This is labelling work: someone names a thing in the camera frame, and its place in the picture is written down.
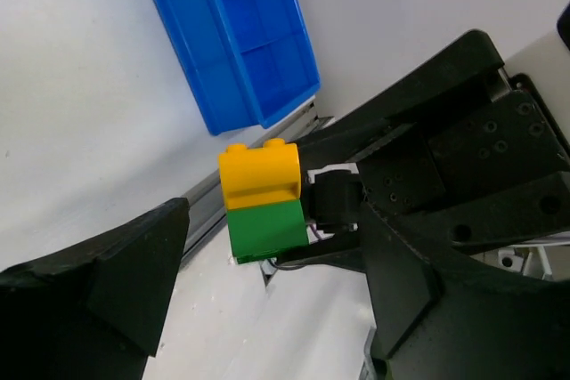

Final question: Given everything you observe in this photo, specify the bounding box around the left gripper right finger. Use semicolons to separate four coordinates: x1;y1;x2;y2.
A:
359;205;569;379

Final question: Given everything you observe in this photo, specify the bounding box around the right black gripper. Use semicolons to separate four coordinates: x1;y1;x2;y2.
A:
296;29;569;255

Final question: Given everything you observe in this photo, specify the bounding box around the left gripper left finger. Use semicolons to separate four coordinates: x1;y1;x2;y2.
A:
1;198;190;379

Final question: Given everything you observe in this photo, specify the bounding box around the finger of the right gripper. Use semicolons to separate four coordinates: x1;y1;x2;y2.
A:
275;232;365;273

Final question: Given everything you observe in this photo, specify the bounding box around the green curved lego brick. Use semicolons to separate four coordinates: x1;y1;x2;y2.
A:
226;199;310;264

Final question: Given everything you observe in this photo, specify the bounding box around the yellow striped lego brick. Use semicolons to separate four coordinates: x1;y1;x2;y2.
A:
218;138;302;211

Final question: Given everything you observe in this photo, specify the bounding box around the blue compartment tray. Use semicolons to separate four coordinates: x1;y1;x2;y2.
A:
153;0;321;135

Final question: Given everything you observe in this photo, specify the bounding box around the aluminium frame rail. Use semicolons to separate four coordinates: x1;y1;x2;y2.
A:
183;105;330;263

